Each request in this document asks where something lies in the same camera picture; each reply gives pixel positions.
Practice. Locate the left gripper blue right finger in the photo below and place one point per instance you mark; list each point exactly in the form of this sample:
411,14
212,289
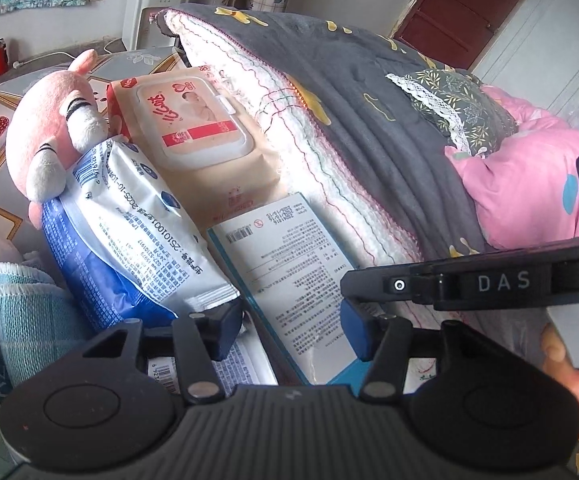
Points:
383,341

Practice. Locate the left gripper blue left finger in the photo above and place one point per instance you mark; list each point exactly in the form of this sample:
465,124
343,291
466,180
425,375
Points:
199,340

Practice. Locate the white blue medicine box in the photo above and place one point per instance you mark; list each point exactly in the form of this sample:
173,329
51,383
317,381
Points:
289,269

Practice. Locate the white blue tissue pack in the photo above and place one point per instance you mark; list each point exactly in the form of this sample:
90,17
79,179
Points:
125,245

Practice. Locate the green checkered towel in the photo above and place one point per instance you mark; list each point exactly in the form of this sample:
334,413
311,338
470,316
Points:
39,321

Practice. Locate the beige wet wipes pack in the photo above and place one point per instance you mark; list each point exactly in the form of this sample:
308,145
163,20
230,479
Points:
209,150

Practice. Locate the pink plush toy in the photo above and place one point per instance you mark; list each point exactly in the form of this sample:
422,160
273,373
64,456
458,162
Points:
54,124

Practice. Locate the pink pillow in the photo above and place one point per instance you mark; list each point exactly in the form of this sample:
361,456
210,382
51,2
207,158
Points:
527,193

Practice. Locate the dark floral lace pillow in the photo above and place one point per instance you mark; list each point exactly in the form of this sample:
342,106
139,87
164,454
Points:
470,119

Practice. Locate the fruit pattern table cover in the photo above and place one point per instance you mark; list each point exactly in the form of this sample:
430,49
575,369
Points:
17,235

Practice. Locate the dark red door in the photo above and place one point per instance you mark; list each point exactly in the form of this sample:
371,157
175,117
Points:
454,32

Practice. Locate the white water dispenser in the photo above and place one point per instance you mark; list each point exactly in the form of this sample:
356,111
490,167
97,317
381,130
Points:
140,30

